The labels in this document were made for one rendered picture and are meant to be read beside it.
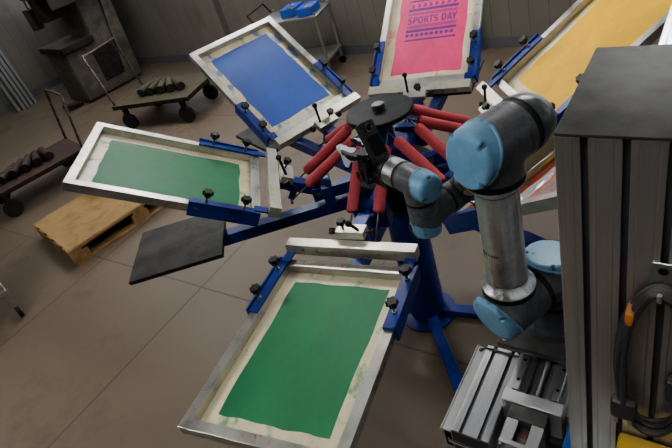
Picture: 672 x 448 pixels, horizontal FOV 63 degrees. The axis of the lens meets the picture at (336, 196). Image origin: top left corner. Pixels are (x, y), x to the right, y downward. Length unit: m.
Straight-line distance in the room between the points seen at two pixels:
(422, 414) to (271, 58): 2.14
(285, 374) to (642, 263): 1.38
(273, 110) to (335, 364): 1.67
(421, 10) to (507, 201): 2.50
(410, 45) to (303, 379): 2.10
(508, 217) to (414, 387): 1.98
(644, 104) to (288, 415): 1.42
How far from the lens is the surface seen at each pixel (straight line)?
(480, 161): 0.99
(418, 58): 3.27
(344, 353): 1.93
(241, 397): 1.96
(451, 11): 3.40
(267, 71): 3.34
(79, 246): 5.07
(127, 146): 2.78
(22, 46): 11.07
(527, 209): 1.70
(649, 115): 0.73
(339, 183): 2.63
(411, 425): 2.87
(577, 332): 0.93
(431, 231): 1.38
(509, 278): 1.20
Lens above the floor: 2.39
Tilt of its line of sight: 32 degrees down
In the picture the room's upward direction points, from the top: 18 degrees counter-clockwise
